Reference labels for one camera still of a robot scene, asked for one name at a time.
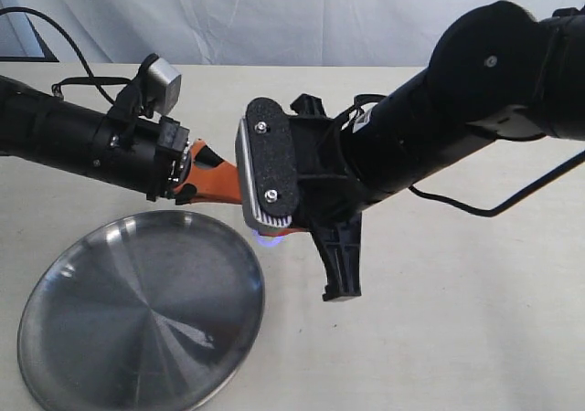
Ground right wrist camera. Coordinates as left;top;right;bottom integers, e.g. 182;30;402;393
235;98;300;236

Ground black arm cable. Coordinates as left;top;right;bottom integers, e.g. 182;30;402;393
409;148;585;219
0;6;133;106

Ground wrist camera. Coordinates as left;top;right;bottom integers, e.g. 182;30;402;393
235;98;300;236
107;53;182;122

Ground thin translucent plastic tube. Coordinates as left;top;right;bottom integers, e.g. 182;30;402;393
251;229;285;248

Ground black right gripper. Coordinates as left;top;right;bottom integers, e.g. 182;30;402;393
274;93;362;302

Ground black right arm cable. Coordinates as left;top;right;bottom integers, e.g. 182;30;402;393
409;148;585;219

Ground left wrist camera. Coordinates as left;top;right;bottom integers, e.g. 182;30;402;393
107;53;182;122

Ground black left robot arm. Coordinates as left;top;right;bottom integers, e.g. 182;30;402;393
1;77;241;206

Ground round stainless steel plate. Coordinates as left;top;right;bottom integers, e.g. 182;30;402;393
17;210;265;410

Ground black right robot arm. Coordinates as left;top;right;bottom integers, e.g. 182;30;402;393
291;1;584;301

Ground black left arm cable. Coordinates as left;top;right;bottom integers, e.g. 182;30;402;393
0;6;133;106

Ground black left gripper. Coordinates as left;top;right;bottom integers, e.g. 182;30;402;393
93;117;241;205

